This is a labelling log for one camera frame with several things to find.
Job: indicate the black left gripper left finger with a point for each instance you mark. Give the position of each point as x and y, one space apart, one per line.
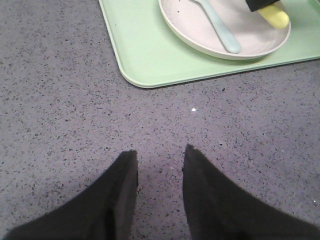
104 211

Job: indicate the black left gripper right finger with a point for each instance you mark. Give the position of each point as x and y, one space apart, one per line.
218 209

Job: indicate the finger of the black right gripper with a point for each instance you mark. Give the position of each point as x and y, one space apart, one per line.
255 5

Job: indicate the yellow plastic fork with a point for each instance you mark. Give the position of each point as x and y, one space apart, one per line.
275 16

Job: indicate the cream round plate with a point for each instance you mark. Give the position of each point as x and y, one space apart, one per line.
256 36

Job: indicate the light blue plastic spoon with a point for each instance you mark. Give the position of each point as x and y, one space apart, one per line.
202 29

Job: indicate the light green plastic tray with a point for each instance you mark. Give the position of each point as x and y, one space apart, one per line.
150 55

